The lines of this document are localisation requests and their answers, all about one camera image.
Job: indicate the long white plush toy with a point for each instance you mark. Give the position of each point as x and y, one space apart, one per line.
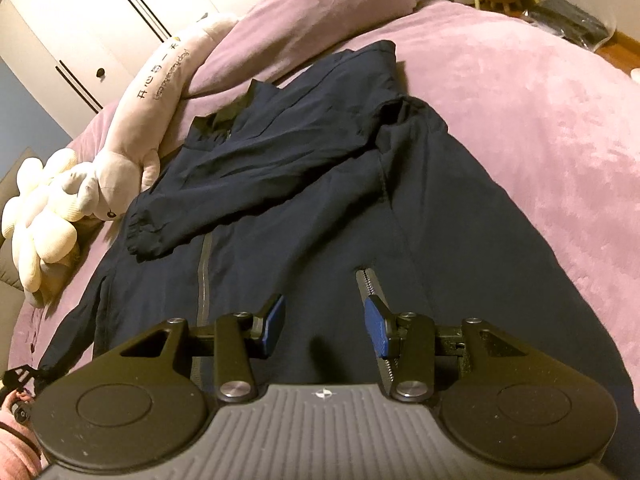
150 105

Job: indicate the cream flower plush toy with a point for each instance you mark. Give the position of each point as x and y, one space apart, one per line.
45 240

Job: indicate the black wrapped bag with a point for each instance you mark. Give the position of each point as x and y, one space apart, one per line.
570 22

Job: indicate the purple pillow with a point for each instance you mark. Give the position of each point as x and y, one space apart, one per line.
325 5

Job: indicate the white wardrobe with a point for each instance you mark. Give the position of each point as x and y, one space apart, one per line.
75 20

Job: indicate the person's left forearm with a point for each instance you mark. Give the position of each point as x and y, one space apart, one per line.
12 455

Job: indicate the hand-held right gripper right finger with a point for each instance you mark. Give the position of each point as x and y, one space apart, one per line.
375 327

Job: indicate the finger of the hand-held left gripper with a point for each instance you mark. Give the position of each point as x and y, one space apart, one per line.
20 380

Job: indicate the navy blue jacket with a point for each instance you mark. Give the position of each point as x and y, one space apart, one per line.
300 210

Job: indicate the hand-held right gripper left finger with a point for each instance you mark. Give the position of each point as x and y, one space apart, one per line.
272 327

